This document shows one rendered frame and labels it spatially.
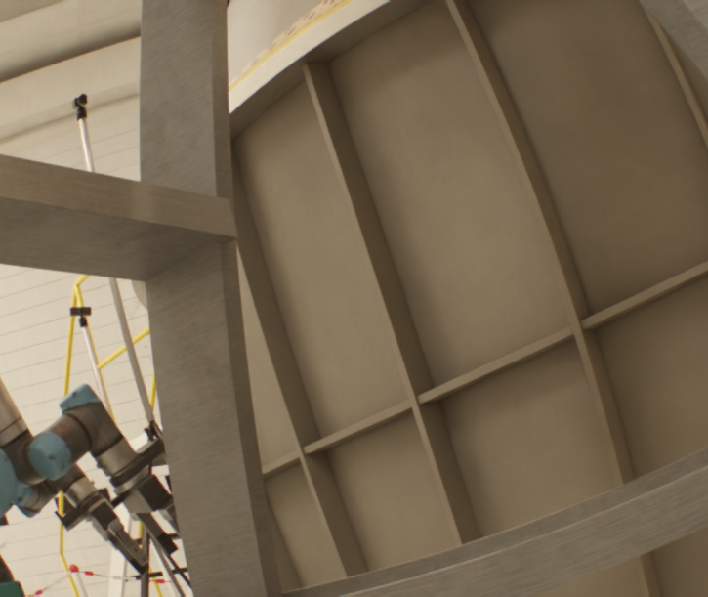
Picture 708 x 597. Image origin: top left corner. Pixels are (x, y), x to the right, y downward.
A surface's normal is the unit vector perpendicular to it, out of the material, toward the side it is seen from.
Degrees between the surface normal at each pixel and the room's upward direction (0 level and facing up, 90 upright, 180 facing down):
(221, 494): 93
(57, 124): 90
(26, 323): 90
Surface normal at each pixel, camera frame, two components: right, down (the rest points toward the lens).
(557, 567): -0.37, -0.08
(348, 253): -0.72, 0.08
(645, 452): -0.57, 0.00
